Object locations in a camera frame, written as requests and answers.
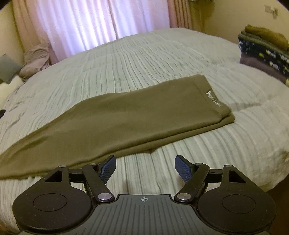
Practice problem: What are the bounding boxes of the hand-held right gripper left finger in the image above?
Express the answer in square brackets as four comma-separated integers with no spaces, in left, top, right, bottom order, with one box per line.
[45,155,117,202]

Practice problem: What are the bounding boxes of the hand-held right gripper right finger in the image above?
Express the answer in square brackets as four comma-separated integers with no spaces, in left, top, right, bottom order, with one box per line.
[174,155,246,202]

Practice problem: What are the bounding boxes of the khaki pants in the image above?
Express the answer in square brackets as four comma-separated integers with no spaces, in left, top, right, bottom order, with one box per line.
[0,74,235,180]

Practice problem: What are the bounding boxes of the purple folded garment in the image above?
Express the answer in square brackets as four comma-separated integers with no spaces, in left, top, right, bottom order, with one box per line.
[239,53,289,85]

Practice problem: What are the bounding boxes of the white pillow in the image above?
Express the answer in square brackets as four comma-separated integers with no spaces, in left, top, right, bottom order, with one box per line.
[0,77,24,106]

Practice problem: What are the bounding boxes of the pink crumpled cloth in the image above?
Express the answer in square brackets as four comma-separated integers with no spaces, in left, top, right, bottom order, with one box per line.
[19,43,52,82]

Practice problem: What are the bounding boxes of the navy printed folded garment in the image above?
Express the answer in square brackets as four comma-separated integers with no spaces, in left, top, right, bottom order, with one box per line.
[238,38,289,76]

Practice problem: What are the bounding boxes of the grey blue pillow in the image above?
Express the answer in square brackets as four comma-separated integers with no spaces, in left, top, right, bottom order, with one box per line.
[0,54,23,83]

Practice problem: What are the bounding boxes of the grey green folded garment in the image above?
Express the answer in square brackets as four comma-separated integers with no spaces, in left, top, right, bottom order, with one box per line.
[238,32,289,57]

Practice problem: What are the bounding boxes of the sheer white curtain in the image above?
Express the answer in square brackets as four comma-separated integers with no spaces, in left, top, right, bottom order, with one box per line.
[34,0,172,61]

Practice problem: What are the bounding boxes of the pink drape curtain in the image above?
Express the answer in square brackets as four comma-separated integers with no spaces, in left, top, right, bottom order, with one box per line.
[167,0,193,30]
[12,0,52,59]

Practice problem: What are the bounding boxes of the olive folded garment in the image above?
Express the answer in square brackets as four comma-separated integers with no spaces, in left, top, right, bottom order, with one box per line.
[245,24,289,50]

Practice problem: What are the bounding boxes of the small wall fixture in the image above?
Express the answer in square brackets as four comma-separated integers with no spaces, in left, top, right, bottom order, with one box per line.
[265,5,279,19]

